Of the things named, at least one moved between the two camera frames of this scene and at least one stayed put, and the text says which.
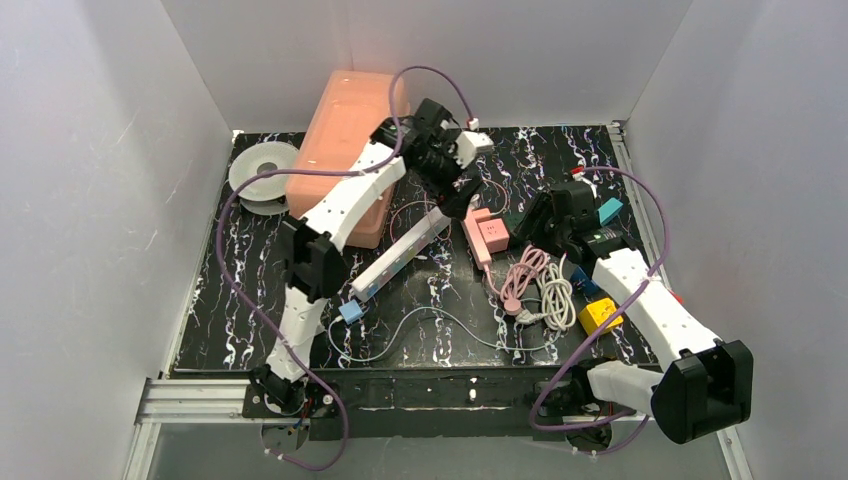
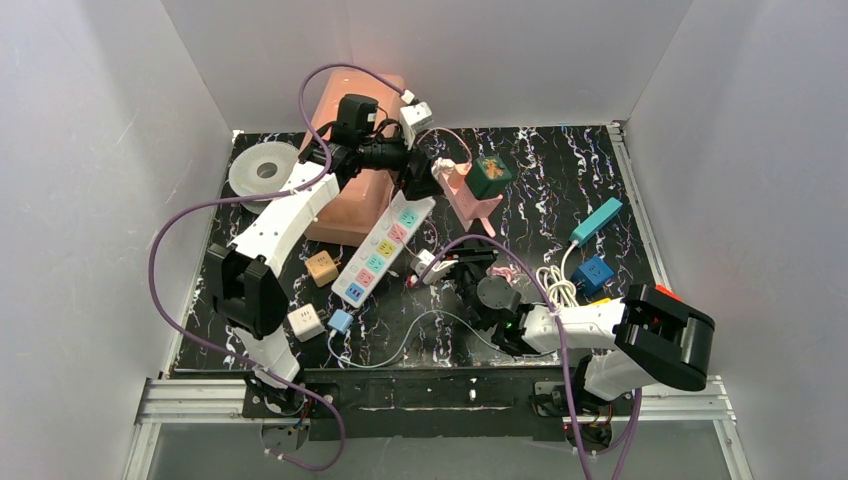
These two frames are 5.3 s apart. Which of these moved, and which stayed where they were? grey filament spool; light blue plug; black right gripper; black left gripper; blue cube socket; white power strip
Moved: light blue plug; white power strip; black right gripper; black left gripper
Stayed: blue cube socket; grey filament spool
